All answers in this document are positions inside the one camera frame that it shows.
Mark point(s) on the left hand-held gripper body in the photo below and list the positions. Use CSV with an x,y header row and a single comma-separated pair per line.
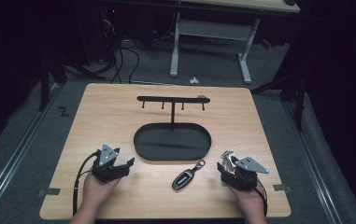
x,y
108,170

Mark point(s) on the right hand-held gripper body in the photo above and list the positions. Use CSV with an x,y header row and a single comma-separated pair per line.
x,y
244,174

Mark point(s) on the silver metal key bunch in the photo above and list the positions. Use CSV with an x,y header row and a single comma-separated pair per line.
x,y
228,159

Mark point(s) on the person's left hand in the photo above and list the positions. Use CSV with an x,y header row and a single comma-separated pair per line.
x,y
97,189

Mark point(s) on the person's right hand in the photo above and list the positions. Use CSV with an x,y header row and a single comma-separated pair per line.
x,y
249,202

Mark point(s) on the grey tape strip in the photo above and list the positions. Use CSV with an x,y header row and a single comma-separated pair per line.
x,y
50,191
281,187

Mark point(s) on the black car key fob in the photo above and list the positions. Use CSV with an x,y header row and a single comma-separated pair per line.
x,y
183,180

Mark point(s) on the black key stand with tray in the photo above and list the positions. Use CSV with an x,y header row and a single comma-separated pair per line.
x,y
172,142

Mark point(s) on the white paper scrap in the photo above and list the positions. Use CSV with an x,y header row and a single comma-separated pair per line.
x,y
194,81

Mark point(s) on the black metal stand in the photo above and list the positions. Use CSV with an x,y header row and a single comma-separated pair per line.
x,y
49,74
294,90

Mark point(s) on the metal floor rail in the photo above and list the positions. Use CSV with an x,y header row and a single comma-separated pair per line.
x,y
309,161
13,158

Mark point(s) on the white metal frame desk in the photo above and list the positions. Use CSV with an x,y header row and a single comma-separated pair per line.
x,y
213,29

